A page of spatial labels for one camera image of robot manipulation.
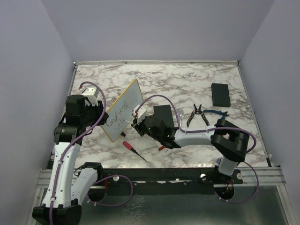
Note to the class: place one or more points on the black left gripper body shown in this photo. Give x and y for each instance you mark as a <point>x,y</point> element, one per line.
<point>93,113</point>

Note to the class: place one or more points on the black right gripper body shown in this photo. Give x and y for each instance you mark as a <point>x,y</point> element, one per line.
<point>144,129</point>

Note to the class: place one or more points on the yellow framed whiteboard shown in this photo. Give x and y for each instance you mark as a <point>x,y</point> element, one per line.
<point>121,110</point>

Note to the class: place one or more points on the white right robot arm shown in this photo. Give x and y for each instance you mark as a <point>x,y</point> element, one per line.
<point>230,140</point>

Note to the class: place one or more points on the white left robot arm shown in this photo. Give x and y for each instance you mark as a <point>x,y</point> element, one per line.
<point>62,203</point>

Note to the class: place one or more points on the black flat rectangular pad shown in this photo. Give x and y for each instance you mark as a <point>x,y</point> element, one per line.
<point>164,113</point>

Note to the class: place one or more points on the silver open-end wrench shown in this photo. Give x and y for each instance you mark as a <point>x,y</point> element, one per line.
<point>180,118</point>

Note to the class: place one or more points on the black rectangular box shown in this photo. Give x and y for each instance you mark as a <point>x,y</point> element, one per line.
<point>220,95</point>

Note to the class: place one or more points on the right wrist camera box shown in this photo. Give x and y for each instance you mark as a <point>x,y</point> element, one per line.
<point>139,113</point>

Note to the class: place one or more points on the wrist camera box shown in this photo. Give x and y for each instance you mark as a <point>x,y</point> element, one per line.
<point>91,93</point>
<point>139,113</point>

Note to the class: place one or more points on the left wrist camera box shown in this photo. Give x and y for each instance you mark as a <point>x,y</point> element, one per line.
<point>91,93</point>

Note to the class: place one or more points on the red handled screwdriver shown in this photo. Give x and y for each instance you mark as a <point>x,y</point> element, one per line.
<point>130,147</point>

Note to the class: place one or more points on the black handled pliers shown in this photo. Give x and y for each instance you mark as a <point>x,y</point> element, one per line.
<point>197,111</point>

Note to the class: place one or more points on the blue handled pliers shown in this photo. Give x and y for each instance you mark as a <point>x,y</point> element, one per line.
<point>223,114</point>

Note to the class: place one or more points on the black front mounting rail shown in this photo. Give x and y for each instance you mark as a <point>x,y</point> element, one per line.
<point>154,181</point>

